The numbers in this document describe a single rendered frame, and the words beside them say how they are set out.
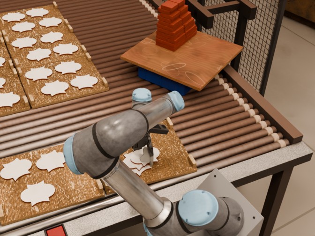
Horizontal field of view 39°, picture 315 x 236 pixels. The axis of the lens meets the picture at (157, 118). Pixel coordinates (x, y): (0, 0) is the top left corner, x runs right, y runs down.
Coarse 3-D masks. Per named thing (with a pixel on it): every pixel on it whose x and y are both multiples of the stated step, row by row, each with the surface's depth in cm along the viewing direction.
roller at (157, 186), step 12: (276, 144) 210; (288, 144) 212; (240, 156) 203; (252, 156) 204; (204, 168) 196; (168, 180) 190; (180, 180) 191; (96, 204) 179; (108, 204) 180; (60, 216) 174; (72, 216) 174; (24, 228) 169; (36, 228) 170
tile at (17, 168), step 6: (12, 162) 191; (18, 162) 191; (24, 162) 191; (30, 162) 191; (6, 168) 188; (12, 168) 189; (18, 168) 189; (24, 168) 189; (30, 168) 190; (0, 174) 186; (6, 174) 186; (12, 174) 186; (18, 174) 186; (24, 174) 186
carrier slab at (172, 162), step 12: (168, 132) 211; (156, 144) 204; (168, 144) 205; (180, 144) 205; (120, 156) 197; (168, 156) 199; (180, 156) 199; (156, 168) 193; (168, 168) 193; (180, 168) 193; (192, 168) 194; (144, 180) 187; (156, 180) 188; (108, 192) 182
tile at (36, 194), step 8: (40, 184) 182; (48, 184) 182; (24, 192) 179; (32, 192) 179; (40, 192) 179; (48, 192) 179; (24, 200) 176; (32, 200) 176; (40, 200) 176; (48, 200) 176
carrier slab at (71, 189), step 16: (0, 160) 193; (32, 160) 194; (0, 176) 186; (32, 176) 187; (48, 176) 187; (64, 176) 187; (80, 176) 188; (0, 192) 179; (16, 192) 180; (64, 192) 181; (80, 192) 181; (96, 192) 181; (16, 208) 174; (32, 208) 174; (48, 208) 174
